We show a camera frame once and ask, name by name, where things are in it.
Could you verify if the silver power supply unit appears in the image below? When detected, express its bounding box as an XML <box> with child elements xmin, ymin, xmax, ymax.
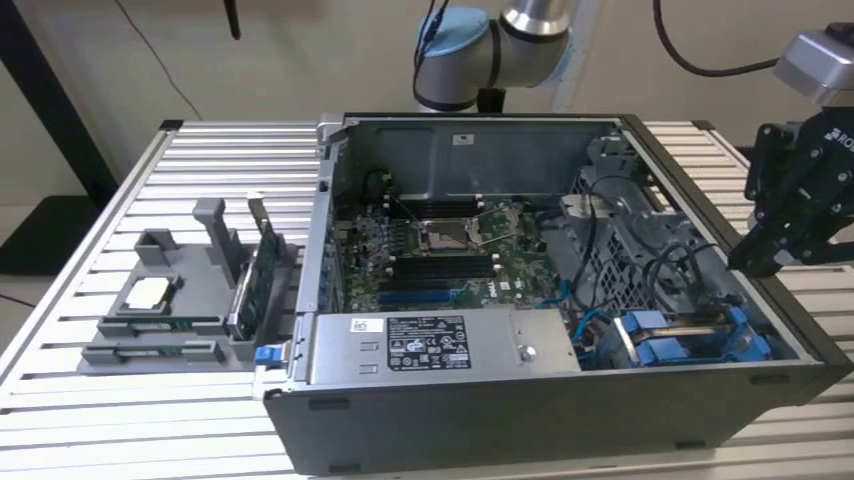
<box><xmin>307</xmin><ymin>307</ymin><xmax>583</xmax><ymax>387</ymax></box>

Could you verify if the black stand with base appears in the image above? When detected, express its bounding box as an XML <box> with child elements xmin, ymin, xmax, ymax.
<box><xmin>0</xmin><ymin>0</ymin><xmax>123</xmax><ymax>277</ymax></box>

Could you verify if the CPU socket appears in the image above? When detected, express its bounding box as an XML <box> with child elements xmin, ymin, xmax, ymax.
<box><xmin>414</xmin><ymin>218</ymin><xmax>470</xmax><ymax>252</ymax></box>

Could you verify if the black disk wire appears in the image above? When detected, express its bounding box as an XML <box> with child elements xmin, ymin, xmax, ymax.
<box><xmin>570</xmin><ymin>173</ymin><xmax>646</xmax><ymax>312</ymax></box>
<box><xmin>643</xmin><ymin>242</ymin><xmax>743</xmax><ymax>318</ymax></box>

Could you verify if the silver CPU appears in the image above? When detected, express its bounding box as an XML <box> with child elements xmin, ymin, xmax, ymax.
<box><xmin>125</xmin><ymin>278</ymin><xmax>179</xmax><ymax>308</ymax></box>

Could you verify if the green graphics card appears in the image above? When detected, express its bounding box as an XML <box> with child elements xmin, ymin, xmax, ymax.
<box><xmin>224</xmin><ymin>192</ymin><xmax>290</xmax><ymax>342</ymax></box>

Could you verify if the blue plastic disk carrier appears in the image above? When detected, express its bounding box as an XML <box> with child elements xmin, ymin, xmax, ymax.
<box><xmin>637</xmin><ymin>337</ymin><xmax>779</xmax><ymax>365</ymax></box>

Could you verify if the blue expansion slot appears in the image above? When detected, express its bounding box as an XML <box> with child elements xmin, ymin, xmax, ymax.
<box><xmin>376</xmin><ymin>286</ymin><xmax>464</xmax><ymax>310</ymax></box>

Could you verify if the blue data wire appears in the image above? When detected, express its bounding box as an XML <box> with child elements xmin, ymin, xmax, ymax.
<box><xmin>543</xmin><ymin>279</ymin><xmax>626</xmax><ymax>362</ymax></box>

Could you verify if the thin wire locking lever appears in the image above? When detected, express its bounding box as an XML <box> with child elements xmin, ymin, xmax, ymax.
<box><xmin>388</xmin><ymin>196</ymin><xmax>424</xmax><ymax>225</ymax></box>

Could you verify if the black RAM slot bank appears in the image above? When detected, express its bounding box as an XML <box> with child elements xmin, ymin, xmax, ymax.
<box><xmin>390</xmin><ymin>253</ymin><xmax>496</xmax><ymax>282</ymax></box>
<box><xmin>384</xmin><ymin>195</ymin><xmax>484</xmax><ymax>219</ymax></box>

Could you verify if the metal socket cover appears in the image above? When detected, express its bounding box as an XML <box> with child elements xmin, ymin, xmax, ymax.
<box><xmin>470</xmin><ymin>208</ymin><xmax>523</xmax><ymax>245</ymax></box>

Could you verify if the black antenna rod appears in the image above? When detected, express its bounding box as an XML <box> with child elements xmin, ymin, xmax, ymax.
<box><xmin>222</xmin><ymin>0</ymin><xmax>243</xmax><ymax>41</ymax></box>

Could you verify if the black open PC case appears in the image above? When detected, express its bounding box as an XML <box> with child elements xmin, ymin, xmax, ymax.
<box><xmin>251</xmin><ymin>111</ymin><xmax>854</xmax><ymax>477</ymax></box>

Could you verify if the green RAM stick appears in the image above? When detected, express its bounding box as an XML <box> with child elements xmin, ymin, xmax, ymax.
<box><xmin>113</xmin><ymin>341</ymin><xmax>216</xmax><ymax>357</ymax></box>

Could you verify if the grey perforated drive cage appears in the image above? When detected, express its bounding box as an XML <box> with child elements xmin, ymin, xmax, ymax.
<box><xmin>538</xmin><ymin>164</ymin><xmax>735</xmax><ymax>321</ymax></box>

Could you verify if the grey parts rack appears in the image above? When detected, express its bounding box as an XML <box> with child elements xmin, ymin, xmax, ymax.
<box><xmin>79</xmin><ymin>197</ymin><xmax>310</xmax><ymax>377</ymax></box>

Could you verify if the green motherboard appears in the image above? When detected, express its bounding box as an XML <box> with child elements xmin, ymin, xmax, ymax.
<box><xmin>332</xmin><ymin>197</ymin><xmax>568</xmax><ymax>314</ymax></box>

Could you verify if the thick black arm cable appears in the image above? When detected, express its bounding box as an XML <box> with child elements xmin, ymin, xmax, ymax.
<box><xmin>651</xmin><ymin>0</ymin><xmax>783</xmax><ymax>76</ymax></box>

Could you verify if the thin black wall cable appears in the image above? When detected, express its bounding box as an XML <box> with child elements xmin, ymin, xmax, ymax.
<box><xmin>111</xmin><ymin>0</ymin><xmax>200</xmax><ymax>122</ymax></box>

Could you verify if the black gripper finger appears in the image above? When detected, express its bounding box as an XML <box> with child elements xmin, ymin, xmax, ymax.
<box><xmin>726</xmin><ymin>121</ymin><xmax>805</xmax><ymax>279</ymax></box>
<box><xmin>773</xmin><ymin>197</ymin><xmax>854</xmax><ymax>267</ymax></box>

